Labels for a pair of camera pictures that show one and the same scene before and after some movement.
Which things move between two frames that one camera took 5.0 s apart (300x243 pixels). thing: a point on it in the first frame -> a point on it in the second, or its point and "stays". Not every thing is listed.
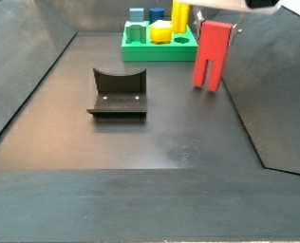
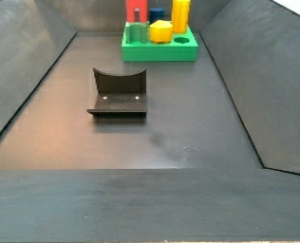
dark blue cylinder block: [157, 13] stays
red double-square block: [212, 46] -> [137, 6]
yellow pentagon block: [162, 31] stays
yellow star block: [180, 17] stays
